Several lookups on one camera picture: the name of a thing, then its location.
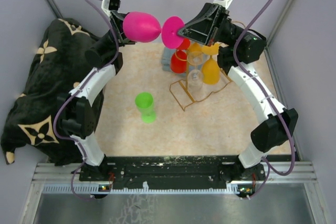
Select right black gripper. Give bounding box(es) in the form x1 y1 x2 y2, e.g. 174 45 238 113
174 3 246 47

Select orange plastic wine glass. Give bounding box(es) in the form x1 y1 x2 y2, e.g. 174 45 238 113
187 42 202 53

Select pink plastic wine glass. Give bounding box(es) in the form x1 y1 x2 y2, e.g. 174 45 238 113
122 12 184 49

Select red plastic wine glass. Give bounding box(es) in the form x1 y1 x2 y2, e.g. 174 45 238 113
170 38 191 74

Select yellow plastic wine glass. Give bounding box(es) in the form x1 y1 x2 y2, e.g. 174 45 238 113
202 44 220 85

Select clear glass wine glass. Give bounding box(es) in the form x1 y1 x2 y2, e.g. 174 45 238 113
187 51 204 95

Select green plastic wine glass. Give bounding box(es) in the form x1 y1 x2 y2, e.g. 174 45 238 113
135 92 156 123

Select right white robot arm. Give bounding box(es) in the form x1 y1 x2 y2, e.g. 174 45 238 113
177 3 298 180

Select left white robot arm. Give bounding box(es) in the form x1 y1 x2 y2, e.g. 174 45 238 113
53 10 134 180

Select folded light blue jeans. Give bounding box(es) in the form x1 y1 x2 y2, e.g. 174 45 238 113
161 47 175 72

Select black floral blanket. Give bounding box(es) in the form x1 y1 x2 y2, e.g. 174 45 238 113
1 18 99 166

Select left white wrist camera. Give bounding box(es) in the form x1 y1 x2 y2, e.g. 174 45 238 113
101 0 121 16

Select gold wire glass rack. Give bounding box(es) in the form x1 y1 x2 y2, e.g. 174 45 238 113
169 42 232 110

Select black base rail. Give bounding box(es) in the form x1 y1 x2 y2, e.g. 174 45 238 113
79 155 266 190

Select grey cable duct strip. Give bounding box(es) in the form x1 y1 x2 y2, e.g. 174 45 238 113
42 181 256 195

